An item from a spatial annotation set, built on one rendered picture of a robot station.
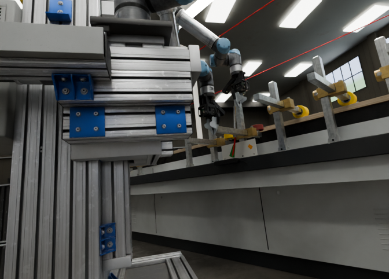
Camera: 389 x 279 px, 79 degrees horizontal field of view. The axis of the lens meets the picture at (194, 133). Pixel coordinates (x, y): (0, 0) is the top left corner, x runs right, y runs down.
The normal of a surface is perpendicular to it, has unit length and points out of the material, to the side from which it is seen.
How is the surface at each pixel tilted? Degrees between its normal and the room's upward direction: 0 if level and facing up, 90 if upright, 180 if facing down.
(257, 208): 90
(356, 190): 90
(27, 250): 90
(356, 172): 90
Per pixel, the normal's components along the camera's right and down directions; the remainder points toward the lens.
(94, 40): 0.22, -0.22
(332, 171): -0.73, -0.07
